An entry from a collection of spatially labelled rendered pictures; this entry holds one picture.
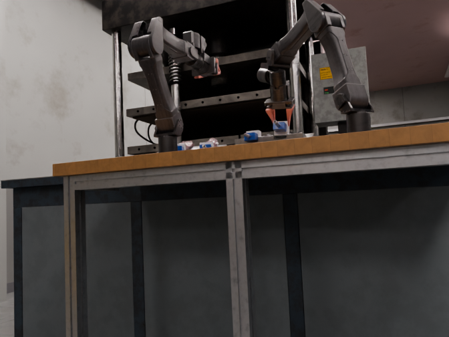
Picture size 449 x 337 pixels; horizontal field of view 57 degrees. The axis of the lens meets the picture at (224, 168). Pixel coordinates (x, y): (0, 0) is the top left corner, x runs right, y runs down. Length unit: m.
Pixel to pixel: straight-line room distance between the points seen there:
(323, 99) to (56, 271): 1.63
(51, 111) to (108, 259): 2.62
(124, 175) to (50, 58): 3.23
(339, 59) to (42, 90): 3.35
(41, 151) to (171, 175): 3.01
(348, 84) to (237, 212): 0.46
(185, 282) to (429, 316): 0.85
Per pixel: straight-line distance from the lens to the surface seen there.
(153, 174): 1.17
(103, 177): 1.28
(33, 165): 4.01
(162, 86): 1.33
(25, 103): 4.06
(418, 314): 1.51
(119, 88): 2.80
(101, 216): 1.83
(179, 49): 1.48
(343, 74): 1.20
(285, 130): 1.51
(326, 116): 2.40
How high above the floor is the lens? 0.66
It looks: 4 degrees up
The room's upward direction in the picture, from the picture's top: 3 degrees counter-clockwise
